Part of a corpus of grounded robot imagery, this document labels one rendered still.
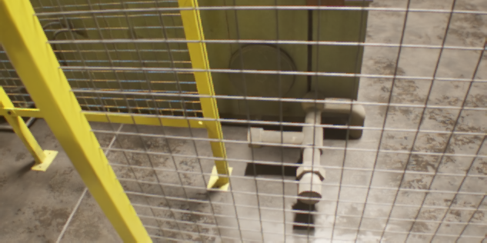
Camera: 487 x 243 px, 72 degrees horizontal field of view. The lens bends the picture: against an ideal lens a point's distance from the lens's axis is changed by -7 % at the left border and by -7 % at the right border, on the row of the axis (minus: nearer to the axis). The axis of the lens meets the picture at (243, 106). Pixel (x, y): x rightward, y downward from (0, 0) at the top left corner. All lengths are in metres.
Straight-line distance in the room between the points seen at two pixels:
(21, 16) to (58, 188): 1.63
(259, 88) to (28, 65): 1.46
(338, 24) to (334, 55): 0.17
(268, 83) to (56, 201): 1.28
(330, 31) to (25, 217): 1.81
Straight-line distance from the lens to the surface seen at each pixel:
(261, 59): 1.83
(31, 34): 0.63
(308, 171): 1.55
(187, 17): 1.25
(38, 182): 2.27
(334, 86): 1.97
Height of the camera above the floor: 1.45
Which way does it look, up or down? 41 degrees down
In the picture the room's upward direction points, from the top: 7 degrees counter-clockwise
